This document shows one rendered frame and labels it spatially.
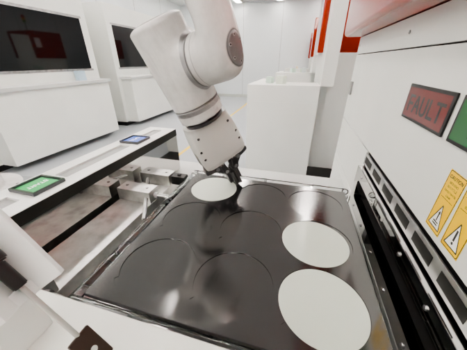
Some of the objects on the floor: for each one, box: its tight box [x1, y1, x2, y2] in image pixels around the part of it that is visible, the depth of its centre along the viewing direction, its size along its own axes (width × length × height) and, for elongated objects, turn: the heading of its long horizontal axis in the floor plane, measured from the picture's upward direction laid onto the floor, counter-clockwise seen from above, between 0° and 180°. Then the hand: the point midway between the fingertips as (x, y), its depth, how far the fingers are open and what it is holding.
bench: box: [0, 0, 119, 172], centre depth 296 cm, size 108×180×200 cm, turn 164°
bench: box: [81, 1, 173, 126], centre depth 485 cm, size 108×180×200 cm, turn 164°
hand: (233, 174), depth 51 cm, fingers closed
